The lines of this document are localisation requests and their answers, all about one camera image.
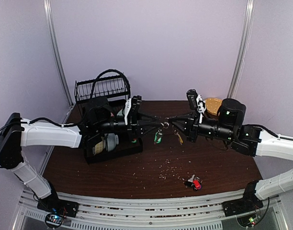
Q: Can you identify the black wire dish rack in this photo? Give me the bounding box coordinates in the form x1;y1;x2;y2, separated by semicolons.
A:
74;69;131;104

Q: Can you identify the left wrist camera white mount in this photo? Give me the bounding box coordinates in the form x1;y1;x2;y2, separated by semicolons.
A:
123;95;142;126

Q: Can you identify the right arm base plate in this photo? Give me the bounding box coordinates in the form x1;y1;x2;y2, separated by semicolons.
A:
222;198;263;217

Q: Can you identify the key bunch with red tag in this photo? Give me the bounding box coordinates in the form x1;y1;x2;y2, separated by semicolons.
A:
184;174;203;191

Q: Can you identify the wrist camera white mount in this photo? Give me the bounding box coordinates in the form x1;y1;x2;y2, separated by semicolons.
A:
186;89;206;115
123;95;142;126

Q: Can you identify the round circuit board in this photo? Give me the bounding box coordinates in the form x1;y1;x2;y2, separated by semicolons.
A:
237;214;261;228
45;213;65;229

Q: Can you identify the black tray with dishes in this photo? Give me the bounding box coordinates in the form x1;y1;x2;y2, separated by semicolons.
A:
80;96;144;164

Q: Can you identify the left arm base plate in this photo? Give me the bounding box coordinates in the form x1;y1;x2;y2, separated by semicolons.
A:
37;199;79;218

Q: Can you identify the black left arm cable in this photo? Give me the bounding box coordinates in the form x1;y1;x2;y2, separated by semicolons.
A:
90;69;132;101

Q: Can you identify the right round circuit board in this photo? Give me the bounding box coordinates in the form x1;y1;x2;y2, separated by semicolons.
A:
237;214;261;228

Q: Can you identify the keyring with green tag keys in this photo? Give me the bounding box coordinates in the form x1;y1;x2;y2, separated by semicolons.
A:
154;121;169;144

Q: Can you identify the aluminium corner post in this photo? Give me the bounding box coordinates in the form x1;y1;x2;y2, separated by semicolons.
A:
227;0;256;99
43;0;74;107

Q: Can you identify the right aluminium corner post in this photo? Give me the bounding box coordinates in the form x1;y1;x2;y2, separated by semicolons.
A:
227;0;256;99

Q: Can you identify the silver key with ring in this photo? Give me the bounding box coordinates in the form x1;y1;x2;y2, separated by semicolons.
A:
174;129;183;145

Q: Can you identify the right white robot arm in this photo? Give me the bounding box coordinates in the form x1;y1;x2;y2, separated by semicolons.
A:
168;98;293;212

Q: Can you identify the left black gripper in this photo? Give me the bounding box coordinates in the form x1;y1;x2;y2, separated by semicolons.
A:
96;109;160;141

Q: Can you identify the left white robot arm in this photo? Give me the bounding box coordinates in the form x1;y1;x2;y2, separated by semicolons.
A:
0;96;165;213

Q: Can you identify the left round circuit board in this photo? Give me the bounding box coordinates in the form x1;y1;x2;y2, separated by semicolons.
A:
45;213;65;229

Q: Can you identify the aluminium rail frame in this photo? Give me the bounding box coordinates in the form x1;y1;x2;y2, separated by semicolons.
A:
10;189;291;230

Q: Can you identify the left aluminium corner post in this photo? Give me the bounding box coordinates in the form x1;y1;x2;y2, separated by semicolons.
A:
43;0;74;107

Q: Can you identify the yellow round plate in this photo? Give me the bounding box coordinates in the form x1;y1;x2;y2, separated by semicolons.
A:
204;97;223;115

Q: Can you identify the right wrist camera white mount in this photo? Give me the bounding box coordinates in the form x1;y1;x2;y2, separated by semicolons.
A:
186;89;206;115

